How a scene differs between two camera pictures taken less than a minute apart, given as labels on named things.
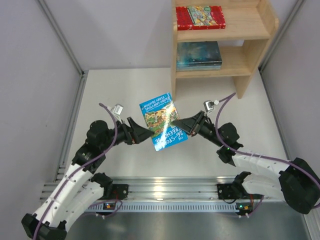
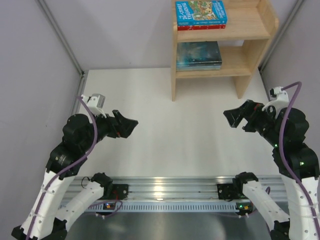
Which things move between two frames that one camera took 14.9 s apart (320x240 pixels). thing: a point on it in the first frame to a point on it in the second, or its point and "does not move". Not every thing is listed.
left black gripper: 130,131 to 117,125
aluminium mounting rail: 157,189 does not move
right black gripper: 198,124 to 247,115
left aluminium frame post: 68,136 does not move
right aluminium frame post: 309,216 does not move
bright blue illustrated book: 159,113 to 203,12
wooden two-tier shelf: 249,20 does not move
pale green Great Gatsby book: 197,69 does not move
